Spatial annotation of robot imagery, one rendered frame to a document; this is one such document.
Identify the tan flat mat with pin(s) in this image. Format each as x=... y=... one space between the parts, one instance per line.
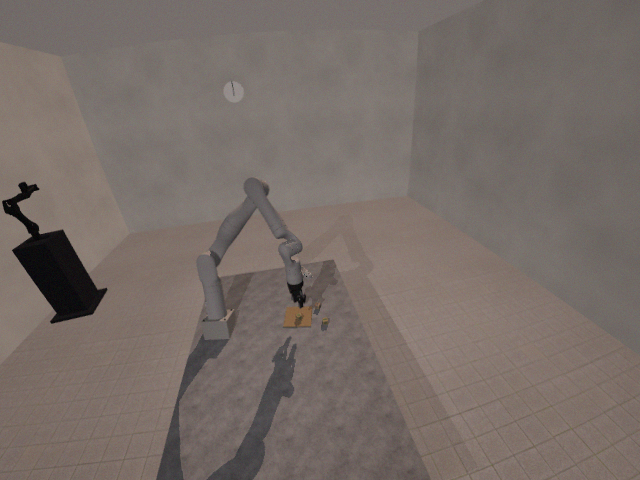
x=291 y=320

